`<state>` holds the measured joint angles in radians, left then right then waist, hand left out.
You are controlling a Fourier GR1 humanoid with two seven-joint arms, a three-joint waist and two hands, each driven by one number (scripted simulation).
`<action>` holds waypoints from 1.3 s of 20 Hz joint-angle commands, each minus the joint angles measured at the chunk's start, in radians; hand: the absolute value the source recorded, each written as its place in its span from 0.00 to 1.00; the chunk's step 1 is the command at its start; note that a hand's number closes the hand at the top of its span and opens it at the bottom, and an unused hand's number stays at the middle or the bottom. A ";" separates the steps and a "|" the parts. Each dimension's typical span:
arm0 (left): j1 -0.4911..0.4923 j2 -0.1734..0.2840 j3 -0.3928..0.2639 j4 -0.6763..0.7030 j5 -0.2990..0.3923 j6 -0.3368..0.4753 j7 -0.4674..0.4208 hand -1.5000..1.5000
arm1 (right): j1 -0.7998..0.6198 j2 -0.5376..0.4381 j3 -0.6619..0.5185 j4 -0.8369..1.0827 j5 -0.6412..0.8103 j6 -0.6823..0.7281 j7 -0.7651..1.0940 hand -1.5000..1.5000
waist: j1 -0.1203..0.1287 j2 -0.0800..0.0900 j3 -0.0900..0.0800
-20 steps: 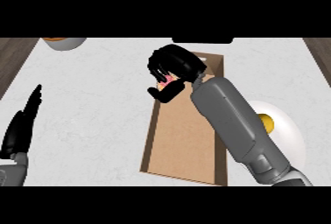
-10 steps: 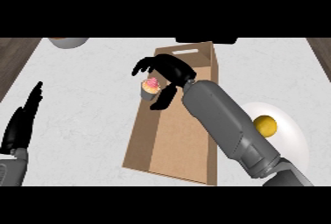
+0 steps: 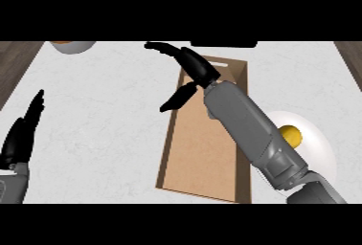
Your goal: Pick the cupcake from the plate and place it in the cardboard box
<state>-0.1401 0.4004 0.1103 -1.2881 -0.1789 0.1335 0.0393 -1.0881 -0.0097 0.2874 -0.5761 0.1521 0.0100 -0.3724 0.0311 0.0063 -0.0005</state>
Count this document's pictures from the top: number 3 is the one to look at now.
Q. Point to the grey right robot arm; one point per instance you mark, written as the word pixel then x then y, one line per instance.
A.
pixel 254 134

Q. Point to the white bowl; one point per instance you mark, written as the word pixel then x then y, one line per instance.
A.
pixel 71 46

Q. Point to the brown cardboard box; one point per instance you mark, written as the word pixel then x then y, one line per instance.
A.
pixel 202 150

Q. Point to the white round plate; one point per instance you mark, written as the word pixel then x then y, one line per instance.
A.
pixel 314 146

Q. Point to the yellow cupcake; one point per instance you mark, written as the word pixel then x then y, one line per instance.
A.
pixel 292 135

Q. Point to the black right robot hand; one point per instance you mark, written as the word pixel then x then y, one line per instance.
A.
pixel 195 65

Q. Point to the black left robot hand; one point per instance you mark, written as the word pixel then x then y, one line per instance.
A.
pixel 20 134

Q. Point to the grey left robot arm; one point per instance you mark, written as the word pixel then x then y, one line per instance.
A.
pixel 11 185

